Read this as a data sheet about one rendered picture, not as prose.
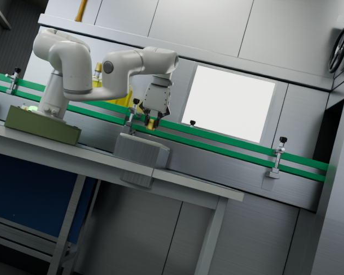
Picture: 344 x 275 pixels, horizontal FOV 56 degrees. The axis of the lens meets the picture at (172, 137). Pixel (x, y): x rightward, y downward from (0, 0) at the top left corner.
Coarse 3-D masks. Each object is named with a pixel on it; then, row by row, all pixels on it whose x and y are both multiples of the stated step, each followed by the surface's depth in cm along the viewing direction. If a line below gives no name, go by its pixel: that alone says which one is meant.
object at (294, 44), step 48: (96, 0) 185; (144, 0) 180; (192, 0) 176; (240, 0) 172; (288, 0) 168; (336, 0) 165; (96, 48) 181; (192, 48) 171; (240, 48) 170; (288, 48) 166; (336, 48) 162; (288, 96) 163; (288, 144) 160
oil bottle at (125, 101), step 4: (132, 88) 160; (132, 92) 161; (128, 96) 157; (116, 100) 157; (120, 100) 157; (124, 100) 156; (128, 100) 159; (116, 104) 157; (120, 104) 156; (124, 104) 156; (128, 104) 161
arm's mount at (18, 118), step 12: (12, 108) 106; (12, 120) 106; (24, 120) 107; (36, 120) 108; (48, 120) 109; (36, 132) 108; (48, 132) 109; (60, 132) 110; (72, 132) 111; (72, 144) 111
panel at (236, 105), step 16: (208, 80) 167; (224, 80) 166; (240, 80) 165; (256, 80) 164; (192, 96) 167; (208, 96) 166; (224, 96) 165; (240, 96) 164; (256, 96) 163; (192, 112) 166; (208, 112) 165; (224, 112) 164; (240, 112) 163; (256, 112) 162; (208, 128) 164; (224, 128) 163; (240, 128) 162; (256, 128) 161
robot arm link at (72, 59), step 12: (60, 48) 91; (72, 48) 90; (84, 48) 92; (60, 60) 96; (72, 60) 91; (84, 60) 92; (60, 72) 103; (72, 72) 92; (84, 72) 93; (72, 84) 94; (84, 84) 95
